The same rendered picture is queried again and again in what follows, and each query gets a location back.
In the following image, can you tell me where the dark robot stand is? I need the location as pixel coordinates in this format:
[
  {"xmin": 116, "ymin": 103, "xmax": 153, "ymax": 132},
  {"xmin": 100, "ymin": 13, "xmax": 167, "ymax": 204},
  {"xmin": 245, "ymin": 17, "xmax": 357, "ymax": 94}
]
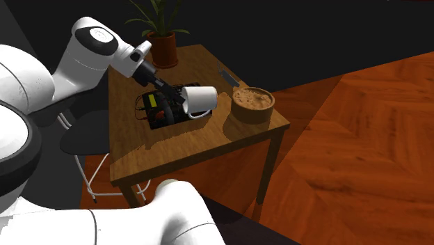
[{"xmin": 200, "ymin": 194, "xmax": 301, "ymax": 245}]

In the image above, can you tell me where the wooden table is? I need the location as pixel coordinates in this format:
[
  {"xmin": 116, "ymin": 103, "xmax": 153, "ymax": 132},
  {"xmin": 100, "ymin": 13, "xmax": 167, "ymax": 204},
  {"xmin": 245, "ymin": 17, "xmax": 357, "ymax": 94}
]
[{"xmin": 107, "ymin": 44, "xmax": 291, "ymax": 223}]

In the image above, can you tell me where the grey knife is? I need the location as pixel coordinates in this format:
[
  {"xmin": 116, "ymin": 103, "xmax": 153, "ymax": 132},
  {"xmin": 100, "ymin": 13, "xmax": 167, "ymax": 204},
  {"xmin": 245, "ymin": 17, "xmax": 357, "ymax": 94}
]
[{"xmin": 216, "ymin": 62, "xmax": 241, "ymax": 88}]

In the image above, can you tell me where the black chair with white legs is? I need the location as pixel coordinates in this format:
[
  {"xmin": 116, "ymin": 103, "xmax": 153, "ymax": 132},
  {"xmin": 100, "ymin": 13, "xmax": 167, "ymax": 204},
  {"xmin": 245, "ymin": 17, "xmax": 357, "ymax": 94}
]
[{"xmin": 30, "ymin": 96, "xmax": 152, "ymax": 205}]

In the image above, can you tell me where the white mug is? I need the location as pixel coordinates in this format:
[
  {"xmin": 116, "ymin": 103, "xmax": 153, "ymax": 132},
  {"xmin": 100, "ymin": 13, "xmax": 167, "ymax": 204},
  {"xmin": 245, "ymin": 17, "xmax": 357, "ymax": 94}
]
[{"xmin": 181, "ymin": 86, "xmax": 219, "ymax": 120}]

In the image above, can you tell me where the potted green plant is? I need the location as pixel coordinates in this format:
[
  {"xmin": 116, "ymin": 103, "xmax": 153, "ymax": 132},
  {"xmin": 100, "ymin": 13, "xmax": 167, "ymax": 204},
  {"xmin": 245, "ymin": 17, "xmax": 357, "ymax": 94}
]
[{"xmin": 124, "ymin": 0, "xmax": 191, "ymax": 70}]

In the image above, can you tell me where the brown round bowl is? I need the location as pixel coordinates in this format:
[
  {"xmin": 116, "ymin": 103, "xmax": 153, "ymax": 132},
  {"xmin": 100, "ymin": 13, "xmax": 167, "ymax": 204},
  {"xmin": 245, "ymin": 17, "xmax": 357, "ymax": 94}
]
[{"xmin": 230, "ymin": 86, "xmax": 275, "ymax": 125}]

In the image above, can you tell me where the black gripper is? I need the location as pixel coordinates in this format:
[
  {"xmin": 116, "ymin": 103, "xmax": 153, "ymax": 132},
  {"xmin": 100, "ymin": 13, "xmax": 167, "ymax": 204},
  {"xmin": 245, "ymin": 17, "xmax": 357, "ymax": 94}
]
[{"xmin": 131, "ymin": 60, "xmax": 186, "ymax": 106}]

